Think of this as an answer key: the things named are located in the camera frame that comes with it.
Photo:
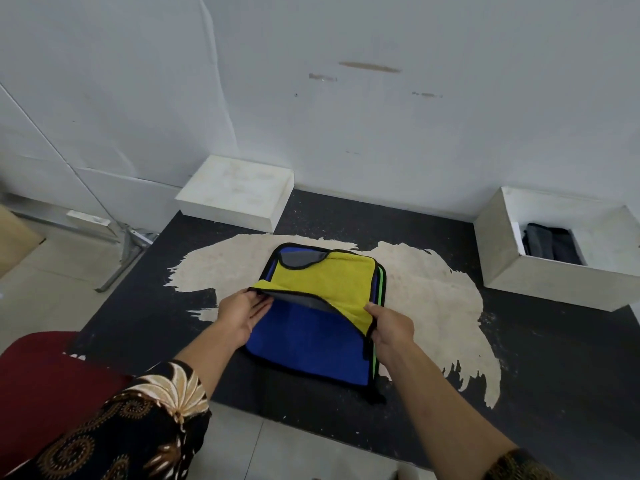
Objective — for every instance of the person's left hand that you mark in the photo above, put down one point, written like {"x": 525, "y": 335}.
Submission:
{"x": 240, "y": 317}

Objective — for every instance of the person's right hand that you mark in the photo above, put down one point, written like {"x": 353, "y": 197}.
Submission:
{"x": 392, "y": 334}

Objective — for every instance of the yellow microfibre cloth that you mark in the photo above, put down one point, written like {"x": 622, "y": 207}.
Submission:
{"x": 345, "y": 279}

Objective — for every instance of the stack of microfibre cloths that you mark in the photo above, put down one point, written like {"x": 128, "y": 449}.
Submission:
{"x": 310, "y": 344}

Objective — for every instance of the white box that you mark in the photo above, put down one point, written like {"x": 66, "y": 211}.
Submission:
{"x": 500, "y": 254}

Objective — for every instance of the person's right forearm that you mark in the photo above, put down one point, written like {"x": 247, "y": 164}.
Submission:
{"x": 445, "y": 414}

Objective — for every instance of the person's left forearm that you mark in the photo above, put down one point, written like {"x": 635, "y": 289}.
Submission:
{"x": 205, "y": 359}

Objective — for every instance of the white flat box lid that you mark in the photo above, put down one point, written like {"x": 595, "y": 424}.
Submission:
{"x": 230, "y": 189}

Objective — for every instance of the person's patterned left sleeve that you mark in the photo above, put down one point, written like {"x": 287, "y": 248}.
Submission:
{"x": 125, "y": 429}

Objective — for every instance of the person's patterned sleeve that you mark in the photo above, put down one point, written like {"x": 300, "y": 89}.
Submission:
{"x": 125, "y": 429}
{"x": 520, "y": 467}

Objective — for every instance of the person's patterned right sleeve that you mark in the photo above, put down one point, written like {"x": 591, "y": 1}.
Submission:
{"x": 520, "y": 467}

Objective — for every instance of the red chair with metal legs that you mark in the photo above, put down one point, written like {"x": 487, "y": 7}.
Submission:
{"x": 45, "y": 384}

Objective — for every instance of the brown cardboard sheet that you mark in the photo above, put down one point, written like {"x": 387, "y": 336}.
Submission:
{"x": 15, "y": 239}

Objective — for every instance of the metal bracket frame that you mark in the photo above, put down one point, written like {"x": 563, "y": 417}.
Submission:
{"x": 127, "y": 249}

